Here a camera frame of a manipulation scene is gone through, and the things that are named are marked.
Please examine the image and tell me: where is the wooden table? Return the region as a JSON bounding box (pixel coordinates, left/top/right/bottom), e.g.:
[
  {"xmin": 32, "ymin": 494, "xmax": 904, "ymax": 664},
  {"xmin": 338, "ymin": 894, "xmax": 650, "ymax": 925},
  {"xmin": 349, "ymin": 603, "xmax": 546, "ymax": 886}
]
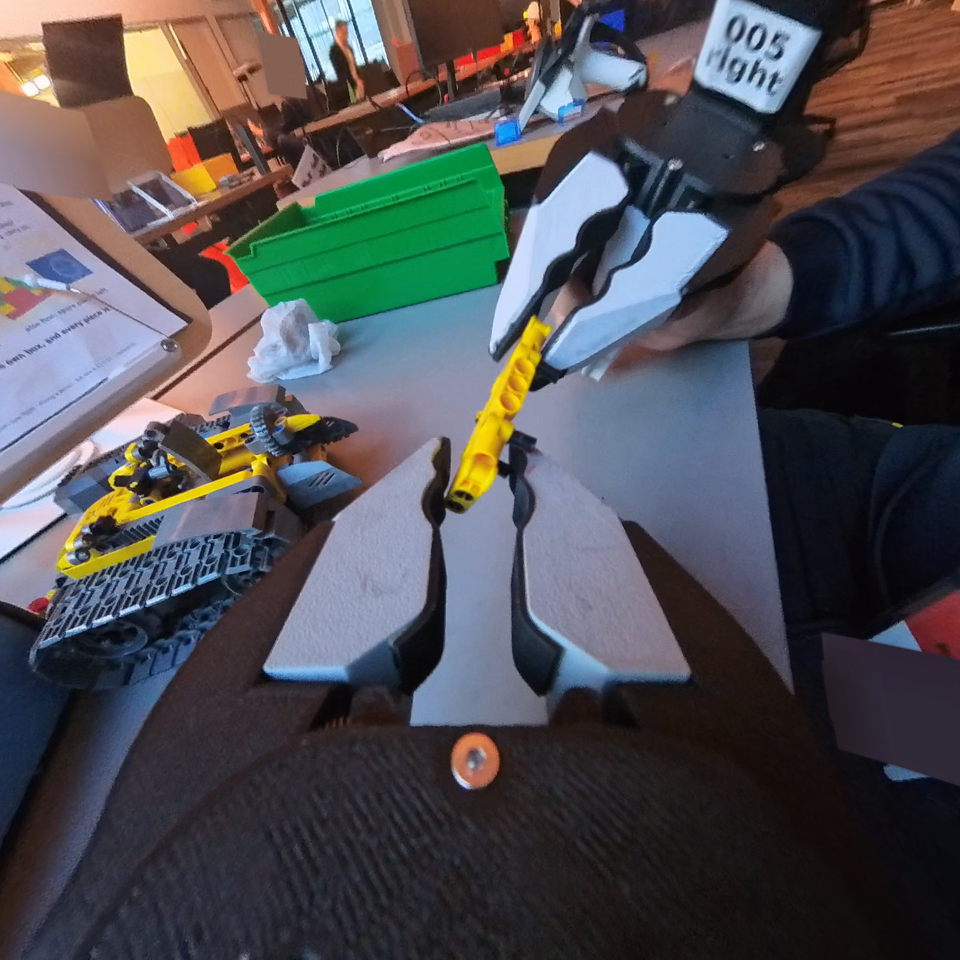
[{"xmin": 285, "ymin": 31, "xmax": 706, "ymax": 204}]

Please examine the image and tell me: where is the spare grey gripper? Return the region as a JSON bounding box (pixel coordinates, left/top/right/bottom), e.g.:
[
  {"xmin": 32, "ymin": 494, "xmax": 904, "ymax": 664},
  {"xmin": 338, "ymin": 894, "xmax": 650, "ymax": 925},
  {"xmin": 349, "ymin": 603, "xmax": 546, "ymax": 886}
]
[{"xmin": 511, "ymin": 13, "xmax": 650, "ymax": 125}]

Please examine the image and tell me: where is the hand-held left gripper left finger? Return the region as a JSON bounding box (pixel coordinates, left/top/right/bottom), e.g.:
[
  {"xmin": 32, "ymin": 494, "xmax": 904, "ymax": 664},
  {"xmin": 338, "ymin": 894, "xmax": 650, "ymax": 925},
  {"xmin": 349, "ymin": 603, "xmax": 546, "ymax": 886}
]
[{"xmin": 264, "ymin": 439, "xmax": 451, "ymax": 694}]

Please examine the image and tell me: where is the yellow grey toy bulldozer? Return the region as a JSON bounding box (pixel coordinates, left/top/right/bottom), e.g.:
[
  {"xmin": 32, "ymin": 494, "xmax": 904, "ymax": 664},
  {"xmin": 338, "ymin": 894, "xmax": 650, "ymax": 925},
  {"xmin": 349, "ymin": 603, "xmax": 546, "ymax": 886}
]
[{"xmin": 31, "ymin": 391, "xmax": 362, "ymax": 692}]

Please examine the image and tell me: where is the grey desk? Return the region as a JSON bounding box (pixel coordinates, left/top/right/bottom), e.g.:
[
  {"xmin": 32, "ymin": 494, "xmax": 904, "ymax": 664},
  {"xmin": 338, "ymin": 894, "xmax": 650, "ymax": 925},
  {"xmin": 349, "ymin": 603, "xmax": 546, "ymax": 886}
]
[{"xmin": 0, "ymin": 278, "xmax": 793, "ymax": 960}]

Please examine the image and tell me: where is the yellow storage bin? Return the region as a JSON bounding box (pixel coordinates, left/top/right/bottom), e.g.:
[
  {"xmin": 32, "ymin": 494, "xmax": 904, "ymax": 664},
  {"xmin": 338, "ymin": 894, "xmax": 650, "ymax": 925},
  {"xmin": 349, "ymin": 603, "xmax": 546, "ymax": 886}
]
[{"xmin": 170, "ymin": 162, "xmax": 237, "ymax": 198}]

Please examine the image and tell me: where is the crumpled white tissue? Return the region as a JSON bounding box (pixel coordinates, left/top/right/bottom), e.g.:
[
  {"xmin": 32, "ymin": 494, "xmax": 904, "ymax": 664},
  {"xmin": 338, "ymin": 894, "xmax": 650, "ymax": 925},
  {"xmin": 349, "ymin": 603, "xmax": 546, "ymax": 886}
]
[{"xmin": 248, "ymin": 298, "xmax": 344, "ymax": 384}]

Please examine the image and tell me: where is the person's right forearm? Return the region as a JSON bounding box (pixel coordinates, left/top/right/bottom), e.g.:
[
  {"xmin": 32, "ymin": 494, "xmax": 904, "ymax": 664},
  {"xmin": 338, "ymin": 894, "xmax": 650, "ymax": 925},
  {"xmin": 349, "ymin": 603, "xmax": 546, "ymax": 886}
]
[{"xmin": 765, "ymin": 133, "xmax": 960, "ymax": 342}]

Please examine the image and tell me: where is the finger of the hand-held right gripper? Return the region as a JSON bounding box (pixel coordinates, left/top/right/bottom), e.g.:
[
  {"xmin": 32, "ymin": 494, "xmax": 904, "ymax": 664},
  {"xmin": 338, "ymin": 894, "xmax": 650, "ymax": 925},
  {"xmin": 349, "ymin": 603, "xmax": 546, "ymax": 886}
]
[
  {"xmin": 491, "ymin": 151, "xmax": 632, "ymax": 362},
  {"xmin": 544, "ymin": 208, "xmax": 732, "ymax": 376}
]

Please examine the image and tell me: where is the instruction sheet board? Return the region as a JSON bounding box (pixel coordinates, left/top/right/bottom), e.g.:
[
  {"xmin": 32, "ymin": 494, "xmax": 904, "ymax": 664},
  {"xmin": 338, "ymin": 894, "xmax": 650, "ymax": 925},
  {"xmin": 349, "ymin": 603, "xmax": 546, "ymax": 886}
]
[{"xmin": 0, "ymin": 99, "xmax": 216, "ymax": 506}]

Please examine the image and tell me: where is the yellow toy beam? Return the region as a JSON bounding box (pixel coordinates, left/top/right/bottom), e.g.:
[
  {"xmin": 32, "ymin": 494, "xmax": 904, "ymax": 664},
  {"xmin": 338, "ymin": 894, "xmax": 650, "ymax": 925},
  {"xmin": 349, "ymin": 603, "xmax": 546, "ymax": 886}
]
[{"xmin": 445, "ymin": 316, "xmax": 552, "ymax": 516}]

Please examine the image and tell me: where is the person's dark blue jacket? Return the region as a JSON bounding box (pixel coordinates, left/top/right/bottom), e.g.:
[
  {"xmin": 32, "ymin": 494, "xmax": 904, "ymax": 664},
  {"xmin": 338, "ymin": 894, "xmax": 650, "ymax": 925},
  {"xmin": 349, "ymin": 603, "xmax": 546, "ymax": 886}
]
[{"xmin": 757, "ymin": 133, "xmax": 960, "ymax": 842}]

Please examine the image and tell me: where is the person's right hand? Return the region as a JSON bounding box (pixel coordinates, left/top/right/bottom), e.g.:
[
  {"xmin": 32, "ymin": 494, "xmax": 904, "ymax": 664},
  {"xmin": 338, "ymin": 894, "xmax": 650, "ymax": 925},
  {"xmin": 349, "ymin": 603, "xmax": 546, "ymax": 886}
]
[{"xmin": 552, "ymin": 240, "xmax": 796, "ymax": 386}]

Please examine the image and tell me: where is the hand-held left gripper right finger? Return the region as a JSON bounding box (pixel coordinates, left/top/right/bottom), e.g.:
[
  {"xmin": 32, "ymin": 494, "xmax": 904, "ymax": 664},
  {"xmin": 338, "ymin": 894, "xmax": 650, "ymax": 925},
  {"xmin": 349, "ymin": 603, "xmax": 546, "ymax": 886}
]
[{"xmin": 511, "ymin": 444, "xmax": 691, "ymax": 699}]

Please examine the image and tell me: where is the green plastic bin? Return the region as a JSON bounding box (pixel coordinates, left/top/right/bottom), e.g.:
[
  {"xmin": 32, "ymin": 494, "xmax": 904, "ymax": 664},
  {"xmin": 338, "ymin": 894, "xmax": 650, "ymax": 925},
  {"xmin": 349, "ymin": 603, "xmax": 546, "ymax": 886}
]
[{"xmin": 228, "ymin": 143, "xmax": 512, "ymax": 324}]

